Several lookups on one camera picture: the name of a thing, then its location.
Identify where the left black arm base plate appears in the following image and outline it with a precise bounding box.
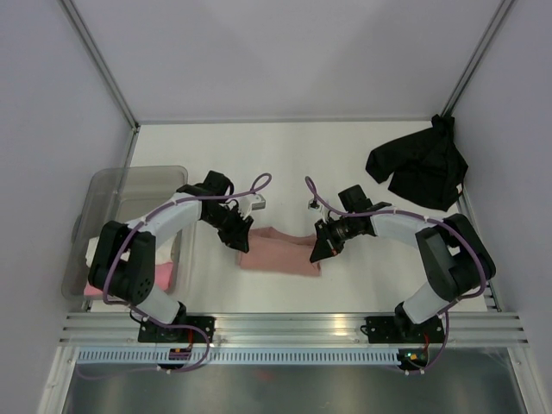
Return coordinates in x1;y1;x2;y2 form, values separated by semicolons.
138;316;216;344

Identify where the clear plastic bin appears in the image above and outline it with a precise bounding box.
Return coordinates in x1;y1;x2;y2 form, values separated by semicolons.
61;166;188;301

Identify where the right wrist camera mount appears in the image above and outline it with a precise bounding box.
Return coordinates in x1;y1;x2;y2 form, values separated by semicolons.
307;198;328;215

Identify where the white slotted cable duct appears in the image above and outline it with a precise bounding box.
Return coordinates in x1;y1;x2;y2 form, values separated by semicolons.
77;347;426;366

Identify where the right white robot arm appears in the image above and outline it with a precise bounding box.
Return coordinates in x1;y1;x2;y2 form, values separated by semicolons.
305;178;496;341

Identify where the aluminium frame rail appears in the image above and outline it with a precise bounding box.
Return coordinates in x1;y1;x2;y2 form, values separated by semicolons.
58;312;529;348

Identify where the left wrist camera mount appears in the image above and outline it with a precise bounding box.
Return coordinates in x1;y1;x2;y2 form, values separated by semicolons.
238;194;267;217

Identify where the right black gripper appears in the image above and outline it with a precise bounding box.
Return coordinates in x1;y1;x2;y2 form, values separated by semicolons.
310;213;357;261

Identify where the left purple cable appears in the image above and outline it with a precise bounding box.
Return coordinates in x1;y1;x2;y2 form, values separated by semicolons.
75;172;273;380

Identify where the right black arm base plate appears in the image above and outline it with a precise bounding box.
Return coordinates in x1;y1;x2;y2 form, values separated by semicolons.
363;316;445;345

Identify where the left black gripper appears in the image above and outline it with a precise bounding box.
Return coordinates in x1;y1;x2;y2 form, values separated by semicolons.
202;205;254;254

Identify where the black t-shirt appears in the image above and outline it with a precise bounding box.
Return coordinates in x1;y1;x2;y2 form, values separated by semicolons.
366;115;468;211

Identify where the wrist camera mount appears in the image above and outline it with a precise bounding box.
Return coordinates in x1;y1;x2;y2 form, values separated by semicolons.
307;198;328;215
238;194;267;217

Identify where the purple cable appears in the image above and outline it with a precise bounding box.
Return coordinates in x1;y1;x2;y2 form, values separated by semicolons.
75;172;273;380
304;174;491;376

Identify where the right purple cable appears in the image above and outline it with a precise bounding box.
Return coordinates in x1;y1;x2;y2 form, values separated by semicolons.
304;174;491;376

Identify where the rolled bright pink t-shirt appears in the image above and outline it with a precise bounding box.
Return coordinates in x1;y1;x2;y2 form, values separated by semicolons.
84;262;173;297

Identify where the rolled white t-shirt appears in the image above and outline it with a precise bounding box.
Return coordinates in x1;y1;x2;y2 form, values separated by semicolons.
85;237;99;267

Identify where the dusty pink t-shirt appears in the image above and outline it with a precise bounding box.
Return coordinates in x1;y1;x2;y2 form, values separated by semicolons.
236;227;322;277

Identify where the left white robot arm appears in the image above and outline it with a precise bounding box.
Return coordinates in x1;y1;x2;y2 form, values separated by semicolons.
88;171;254;342

